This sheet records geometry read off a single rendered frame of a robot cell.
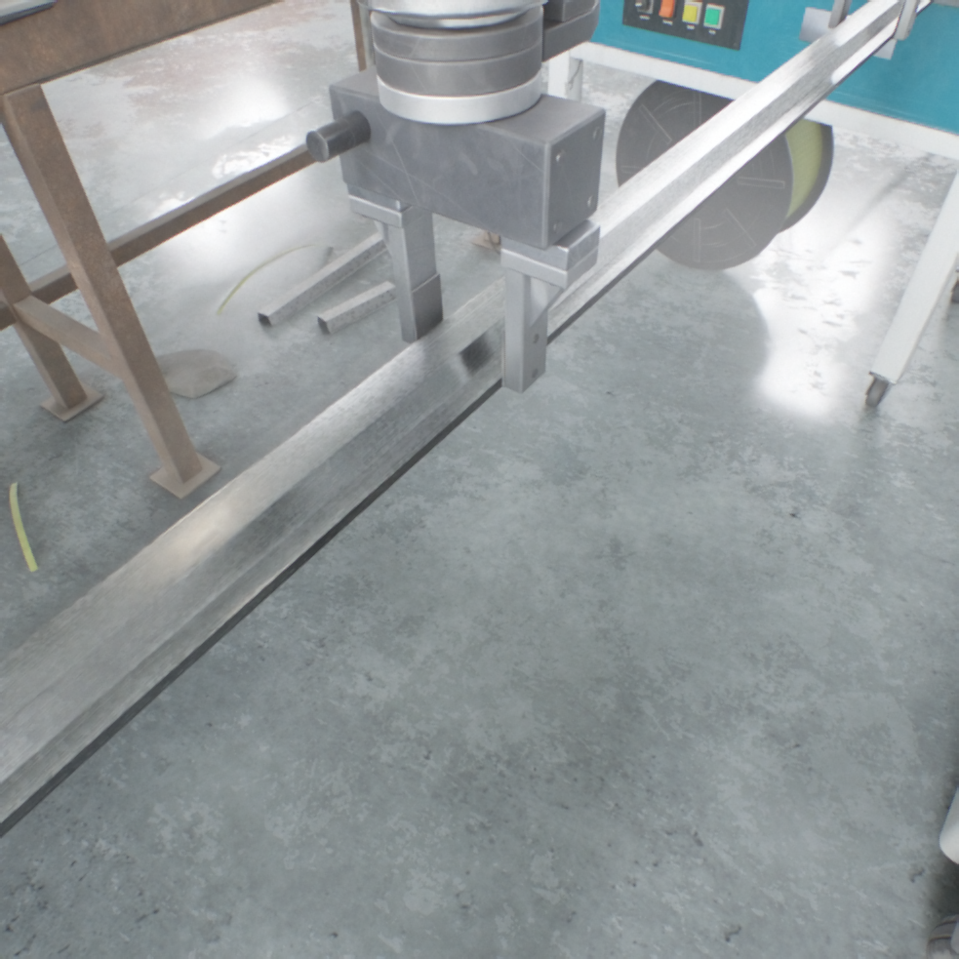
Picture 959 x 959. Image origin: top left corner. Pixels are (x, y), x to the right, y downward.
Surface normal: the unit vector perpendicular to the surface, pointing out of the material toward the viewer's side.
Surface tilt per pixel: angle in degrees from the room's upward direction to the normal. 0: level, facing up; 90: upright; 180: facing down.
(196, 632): 0
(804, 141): 62
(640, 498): 0
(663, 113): 90
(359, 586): 0
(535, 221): 90
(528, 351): 90
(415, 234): 90
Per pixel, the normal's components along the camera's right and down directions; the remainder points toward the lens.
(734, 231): -0.68, 0.55
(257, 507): -0.03, -0.69
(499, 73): 0.45, 0.64
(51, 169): 0.81, 0.41
